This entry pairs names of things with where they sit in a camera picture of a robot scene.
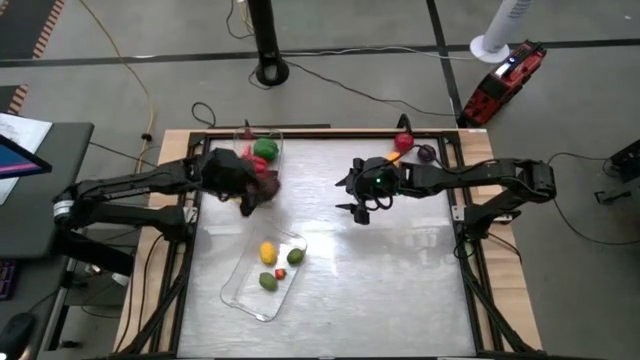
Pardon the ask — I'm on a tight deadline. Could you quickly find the black keyboard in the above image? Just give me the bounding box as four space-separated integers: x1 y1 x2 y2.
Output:
0 258 16 301

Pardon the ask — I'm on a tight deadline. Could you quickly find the black desk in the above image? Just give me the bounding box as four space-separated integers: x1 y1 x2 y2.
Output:
0 122 95 259

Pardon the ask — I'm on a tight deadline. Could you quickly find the black computer mouse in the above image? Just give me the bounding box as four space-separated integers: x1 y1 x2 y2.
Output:
0 312 37 360

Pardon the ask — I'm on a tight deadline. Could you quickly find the black floor device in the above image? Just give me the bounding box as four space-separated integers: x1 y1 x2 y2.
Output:
594 139 640 205

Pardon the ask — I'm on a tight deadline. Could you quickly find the white tower fan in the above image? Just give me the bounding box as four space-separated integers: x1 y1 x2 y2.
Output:
469 0 531 65

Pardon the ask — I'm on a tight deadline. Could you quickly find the yellow floor cable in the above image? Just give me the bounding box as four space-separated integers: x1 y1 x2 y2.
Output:
79 0 156 176

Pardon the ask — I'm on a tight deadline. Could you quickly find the black pole stand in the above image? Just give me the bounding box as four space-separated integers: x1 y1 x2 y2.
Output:
248 0 290 87

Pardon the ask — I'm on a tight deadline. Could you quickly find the green bell pepper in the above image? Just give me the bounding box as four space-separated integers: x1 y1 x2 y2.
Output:
252 138 280 162

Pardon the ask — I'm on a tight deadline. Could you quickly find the red bell pepper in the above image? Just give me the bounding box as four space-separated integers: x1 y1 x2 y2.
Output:
242 147 270 175

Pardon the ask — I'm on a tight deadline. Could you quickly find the clear plastic bin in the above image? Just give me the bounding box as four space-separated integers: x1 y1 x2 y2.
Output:
219 227 309 323
232 127 285 201

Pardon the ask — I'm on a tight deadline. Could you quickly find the black looped floor cable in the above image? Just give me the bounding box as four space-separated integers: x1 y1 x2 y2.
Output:
191 101 218 129

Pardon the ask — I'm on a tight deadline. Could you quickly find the red black tool case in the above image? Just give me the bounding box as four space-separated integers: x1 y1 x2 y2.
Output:
458 40 548 129

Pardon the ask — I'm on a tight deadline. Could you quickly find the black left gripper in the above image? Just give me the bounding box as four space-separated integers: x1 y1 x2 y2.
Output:
202 147 259 218

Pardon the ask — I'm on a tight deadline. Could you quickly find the yellow lemon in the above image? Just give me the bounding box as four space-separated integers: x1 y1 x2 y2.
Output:
259 241 278 266

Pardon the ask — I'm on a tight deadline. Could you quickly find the green avocado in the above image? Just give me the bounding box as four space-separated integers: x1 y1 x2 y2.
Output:
258 271 279 293

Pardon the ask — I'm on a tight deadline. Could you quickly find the red apple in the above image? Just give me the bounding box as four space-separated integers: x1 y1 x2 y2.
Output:
393 132 415 154

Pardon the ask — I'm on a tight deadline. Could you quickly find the black aluminium table frame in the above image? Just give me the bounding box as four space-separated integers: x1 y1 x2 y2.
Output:
117 128 544 360

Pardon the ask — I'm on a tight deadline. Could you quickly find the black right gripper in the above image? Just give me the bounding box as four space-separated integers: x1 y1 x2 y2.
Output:
335 156 402 226

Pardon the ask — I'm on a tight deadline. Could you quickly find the black mat orange striped edge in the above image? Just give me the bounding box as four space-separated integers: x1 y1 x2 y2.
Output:
0 0 67 60
0 83 30 115

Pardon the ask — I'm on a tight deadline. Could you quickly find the white paper sheet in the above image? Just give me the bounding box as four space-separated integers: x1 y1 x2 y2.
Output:
0 112 53 206

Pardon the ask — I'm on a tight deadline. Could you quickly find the black curved floor cable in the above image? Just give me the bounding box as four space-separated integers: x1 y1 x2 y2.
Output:
544 152 640 246

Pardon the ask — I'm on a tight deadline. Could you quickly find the computer monitor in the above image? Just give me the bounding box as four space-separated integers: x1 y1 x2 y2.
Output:
0 133 54 180

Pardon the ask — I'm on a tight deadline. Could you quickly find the long black floor cable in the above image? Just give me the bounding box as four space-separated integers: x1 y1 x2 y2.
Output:
282 58 459 119

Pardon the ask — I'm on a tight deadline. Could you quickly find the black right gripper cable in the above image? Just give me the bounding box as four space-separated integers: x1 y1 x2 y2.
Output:
413 143 482 177

